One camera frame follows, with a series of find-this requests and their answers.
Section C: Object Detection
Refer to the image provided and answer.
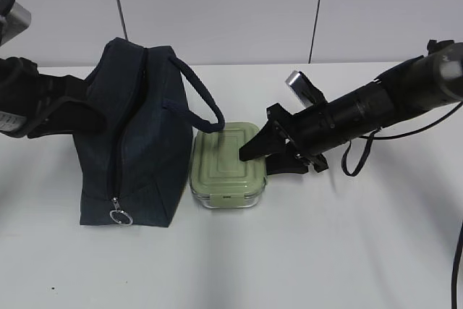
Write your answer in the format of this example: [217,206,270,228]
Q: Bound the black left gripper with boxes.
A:
[1,57,106,139]

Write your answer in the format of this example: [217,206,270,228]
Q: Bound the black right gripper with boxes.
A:
[239,103,347,175]

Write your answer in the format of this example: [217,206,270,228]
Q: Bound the green lid glass food container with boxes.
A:
[190,122,267,209]

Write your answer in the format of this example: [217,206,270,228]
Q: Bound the dark blue fabric lunch bag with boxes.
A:
[73,38,225,227]

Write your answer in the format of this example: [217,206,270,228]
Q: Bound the silver zipper pull ring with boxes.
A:
[109,196,134,227]

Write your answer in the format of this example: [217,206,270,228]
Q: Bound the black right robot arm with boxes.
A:
[239,40,462,177]

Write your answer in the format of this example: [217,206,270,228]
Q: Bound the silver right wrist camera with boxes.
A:
[285,70,326,108]

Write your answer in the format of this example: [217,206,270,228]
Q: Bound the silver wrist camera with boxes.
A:
[285,70,326,108]
[1,0,32,46]

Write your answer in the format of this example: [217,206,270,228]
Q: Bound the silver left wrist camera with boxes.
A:
[1,0,32,46]

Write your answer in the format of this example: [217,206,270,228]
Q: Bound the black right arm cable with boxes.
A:
[341,106,463,309]

